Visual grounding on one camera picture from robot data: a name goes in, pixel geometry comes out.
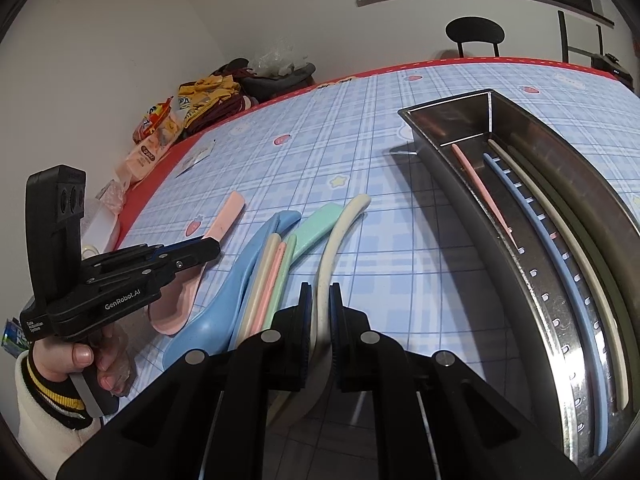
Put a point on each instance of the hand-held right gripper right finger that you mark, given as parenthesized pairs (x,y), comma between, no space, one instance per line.
(336,320)

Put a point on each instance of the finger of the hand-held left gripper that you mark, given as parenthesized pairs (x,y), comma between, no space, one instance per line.
(125,262)
(195,255)

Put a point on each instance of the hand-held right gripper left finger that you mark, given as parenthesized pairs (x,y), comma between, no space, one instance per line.
(305,320)

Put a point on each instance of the pink spoon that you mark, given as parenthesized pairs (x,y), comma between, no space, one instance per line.
(225,215)

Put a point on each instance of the blue spoon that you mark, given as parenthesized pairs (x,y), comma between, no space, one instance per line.
(210,325)

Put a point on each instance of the cream spoon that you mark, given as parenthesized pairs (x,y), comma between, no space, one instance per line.
(340,230)

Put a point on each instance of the metal utensil tray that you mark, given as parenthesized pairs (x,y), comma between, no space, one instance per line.
(450,120)

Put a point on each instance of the blue chopstick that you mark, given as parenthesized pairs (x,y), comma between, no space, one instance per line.
(600,410)

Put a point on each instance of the person's left forearm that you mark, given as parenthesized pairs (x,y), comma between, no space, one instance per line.
(45,400)

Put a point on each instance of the person's left hand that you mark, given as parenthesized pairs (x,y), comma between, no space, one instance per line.
(82,357)

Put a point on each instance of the clear plastic food container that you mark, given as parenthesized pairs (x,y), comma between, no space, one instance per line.
(102,220)

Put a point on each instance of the small white packet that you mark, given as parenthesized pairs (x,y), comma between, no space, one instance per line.
(197,157)

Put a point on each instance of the pink snack package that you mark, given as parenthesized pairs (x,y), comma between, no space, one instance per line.
(145,155)

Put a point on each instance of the blue printed packet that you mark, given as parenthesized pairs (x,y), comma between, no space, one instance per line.
(9,332)

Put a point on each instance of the red snack bag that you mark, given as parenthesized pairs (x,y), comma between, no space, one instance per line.
(152,117)

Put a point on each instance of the blue plaid table mat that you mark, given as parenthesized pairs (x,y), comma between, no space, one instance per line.
(350,160)

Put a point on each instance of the yellow and maroon clothing pile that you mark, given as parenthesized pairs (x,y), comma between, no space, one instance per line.
(210,95)

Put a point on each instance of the grey stool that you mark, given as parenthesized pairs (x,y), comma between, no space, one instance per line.
(280,85)

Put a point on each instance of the clear plastic bag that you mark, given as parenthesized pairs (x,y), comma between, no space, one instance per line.
(277,60)

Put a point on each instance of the black round-back chair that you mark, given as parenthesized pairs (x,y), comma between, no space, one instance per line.
(475,30)

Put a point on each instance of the dark windowsill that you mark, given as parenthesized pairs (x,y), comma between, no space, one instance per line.
(450,0)

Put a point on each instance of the brown rice cooker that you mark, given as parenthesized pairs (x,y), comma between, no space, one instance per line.
(617,70)

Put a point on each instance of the black metal frame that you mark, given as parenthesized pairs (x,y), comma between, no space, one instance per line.
(562,35)

